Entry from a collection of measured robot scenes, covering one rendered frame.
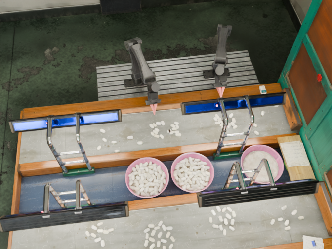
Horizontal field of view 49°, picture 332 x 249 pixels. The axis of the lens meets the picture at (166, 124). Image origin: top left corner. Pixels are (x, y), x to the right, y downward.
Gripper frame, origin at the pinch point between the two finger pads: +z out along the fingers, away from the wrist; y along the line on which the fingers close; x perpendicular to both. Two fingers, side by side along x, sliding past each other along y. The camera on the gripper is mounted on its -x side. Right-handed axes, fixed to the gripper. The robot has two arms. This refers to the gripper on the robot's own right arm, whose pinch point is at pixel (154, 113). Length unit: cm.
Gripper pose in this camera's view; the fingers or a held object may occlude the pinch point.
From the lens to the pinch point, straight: 239.8
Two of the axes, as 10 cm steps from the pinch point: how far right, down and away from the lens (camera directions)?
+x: -0.9, -1.5, 9.8
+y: 9.9, -1.1, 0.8
